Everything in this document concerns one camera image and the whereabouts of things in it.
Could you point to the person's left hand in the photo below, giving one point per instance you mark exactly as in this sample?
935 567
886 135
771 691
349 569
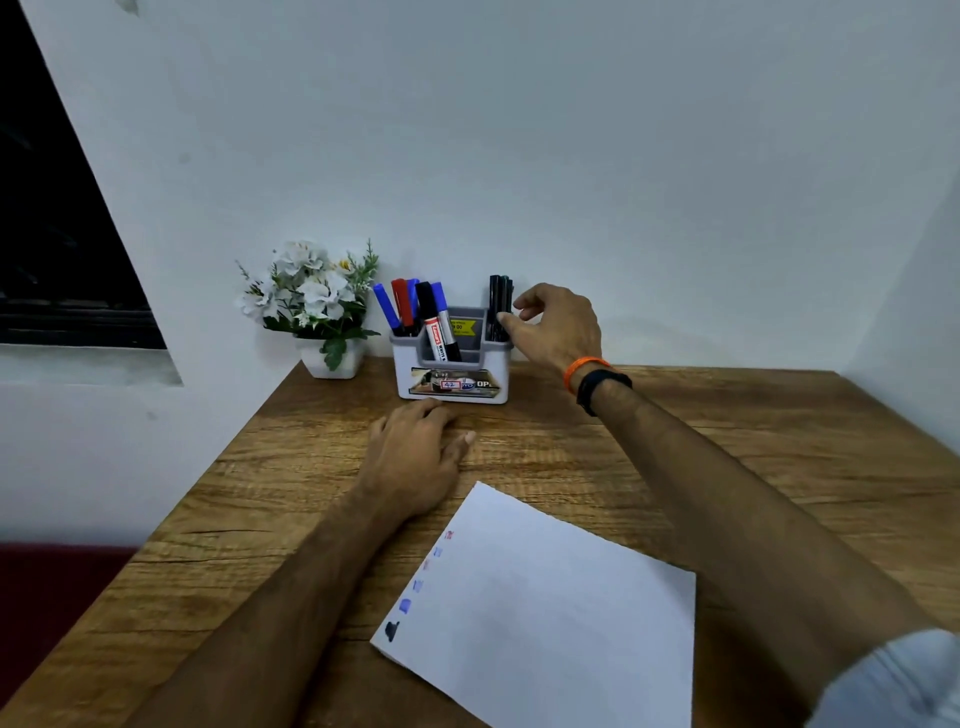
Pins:
411 465

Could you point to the person's right hand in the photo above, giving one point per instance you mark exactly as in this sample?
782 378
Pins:
559 330

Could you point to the person's left thumb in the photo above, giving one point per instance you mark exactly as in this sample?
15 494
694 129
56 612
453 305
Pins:
461 448

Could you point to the person's right thumb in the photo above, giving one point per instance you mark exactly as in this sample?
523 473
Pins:
514 328

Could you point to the black marker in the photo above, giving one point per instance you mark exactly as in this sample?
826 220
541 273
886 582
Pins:
507 296
494 304
425 300

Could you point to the person's left forearm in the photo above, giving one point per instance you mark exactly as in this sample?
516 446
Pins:
292 607

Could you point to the person's right forearm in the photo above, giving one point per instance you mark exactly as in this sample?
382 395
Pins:
720 517

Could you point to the grey desk pen holder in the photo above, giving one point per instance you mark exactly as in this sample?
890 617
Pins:
480 367

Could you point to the white labelled blue-capped marker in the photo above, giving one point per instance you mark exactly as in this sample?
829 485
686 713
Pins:
444 326

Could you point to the orange wristband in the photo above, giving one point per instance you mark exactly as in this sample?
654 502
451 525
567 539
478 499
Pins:
583 367

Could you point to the black wrist band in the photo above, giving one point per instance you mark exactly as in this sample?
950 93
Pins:
600 386

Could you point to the blue marker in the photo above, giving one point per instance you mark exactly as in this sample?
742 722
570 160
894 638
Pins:
413 294
385 306

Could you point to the red marker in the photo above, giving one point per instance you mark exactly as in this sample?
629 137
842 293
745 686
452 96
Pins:
403 300

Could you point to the white paper sheet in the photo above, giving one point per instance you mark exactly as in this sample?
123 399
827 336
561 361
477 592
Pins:
547 607

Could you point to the white flowers in white pot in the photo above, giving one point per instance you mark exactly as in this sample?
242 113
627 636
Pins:
319 296

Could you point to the maroon seat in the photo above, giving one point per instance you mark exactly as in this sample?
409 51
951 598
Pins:
45 600

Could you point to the dark window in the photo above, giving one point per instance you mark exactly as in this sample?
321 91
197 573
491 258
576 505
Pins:
52 225

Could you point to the light blue shirt sleeve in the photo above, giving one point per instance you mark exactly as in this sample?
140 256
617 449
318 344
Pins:
896 686

